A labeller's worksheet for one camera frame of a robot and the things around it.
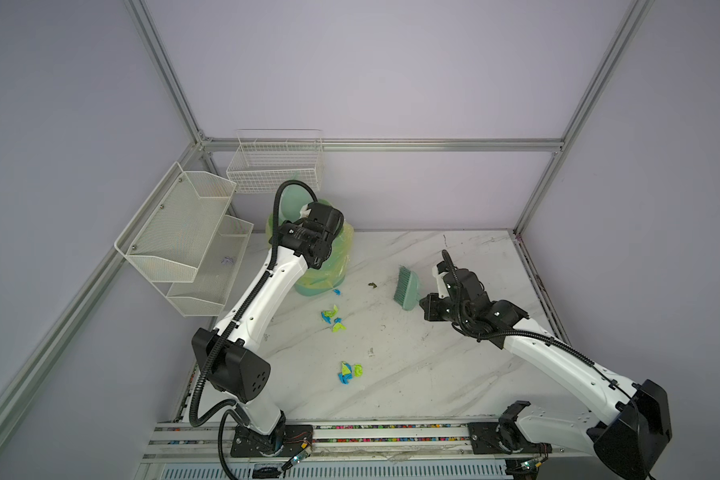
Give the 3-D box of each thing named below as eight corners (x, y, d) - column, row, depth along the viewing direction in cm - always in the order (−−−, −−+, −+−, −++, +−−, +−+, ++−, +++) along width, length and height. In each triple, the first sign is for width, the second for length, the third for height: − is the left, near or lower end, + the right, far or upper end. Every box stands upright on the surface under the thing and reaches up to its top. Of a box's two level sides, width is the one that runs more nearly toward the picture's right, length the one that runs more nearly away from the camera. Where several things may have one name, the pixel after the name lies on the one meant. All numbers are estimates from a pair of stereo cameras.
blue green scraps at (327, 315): (332, 336, 94) (331, 333, 92) (320, 315, 99) (320, 312, 97) (347, 328, 96) (347, 325, 94) (335, 308, 101) (335, 304, 99)
